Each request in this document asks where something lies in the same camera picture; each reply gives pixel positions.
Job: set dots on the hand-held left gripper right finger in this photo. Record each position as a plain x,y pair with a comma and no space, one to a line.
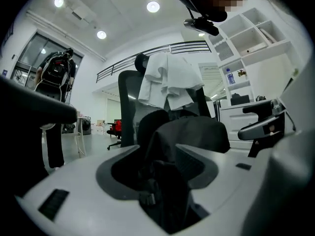
229,185

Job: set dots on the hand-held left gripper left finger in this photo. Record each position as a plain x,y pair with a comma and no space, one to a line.
81,193

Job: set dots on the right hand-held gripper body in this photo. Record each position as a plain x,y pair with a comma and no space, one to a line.
278,122

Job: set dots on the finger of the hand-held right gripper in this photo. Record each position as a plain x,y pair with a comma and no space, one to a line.
253,130

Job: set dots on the black backpack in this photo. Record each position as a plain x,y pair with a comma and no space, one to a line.
192,131

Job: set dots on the black office chair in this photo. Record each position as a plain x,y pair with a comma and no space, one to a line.
128,102

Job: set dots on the red and black chair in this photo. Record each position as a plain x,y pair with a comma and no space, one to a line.
117,126

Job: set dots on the white desk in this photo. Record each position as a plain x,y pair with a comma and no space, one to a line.
233,122

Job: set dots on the black box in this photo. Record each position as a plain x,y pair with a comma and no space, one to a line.
240,99

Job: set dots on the small green plant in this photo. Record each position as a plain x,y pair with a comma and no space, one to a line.
295,72

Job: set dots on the clear water bottle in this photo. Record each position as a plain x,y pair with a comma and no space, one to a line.
230,77

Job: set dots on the small red flower plant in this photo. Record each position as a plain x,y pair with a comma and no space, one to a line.
242,72

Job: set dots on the white table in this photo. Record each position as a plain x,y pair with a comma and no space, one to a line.
80,131

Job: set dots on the grey front-loading machine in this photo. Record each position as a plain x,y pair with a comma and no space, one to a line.
86,125

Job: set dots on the leaning books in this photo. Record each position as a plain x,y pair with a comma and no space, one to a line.
265,36

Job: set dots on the white shelf unit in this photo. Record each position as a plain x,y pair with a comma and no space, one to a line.
246,37

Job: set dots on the white cloth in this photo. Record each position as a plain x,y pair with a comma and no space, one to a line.
169,77

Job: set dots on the black mezzanine railing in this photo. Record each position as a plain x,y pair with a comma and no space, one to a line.
123,63

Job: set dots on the black framed glass door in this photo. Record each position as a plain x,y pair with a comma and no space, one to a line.
34,50

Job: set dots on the round ceiling light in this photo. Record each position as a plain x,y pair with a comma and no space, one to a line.
101,34
58,1
153,6

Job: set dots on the white ceiling air conditioner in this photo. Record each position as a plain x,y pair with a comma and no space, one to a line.
81,8

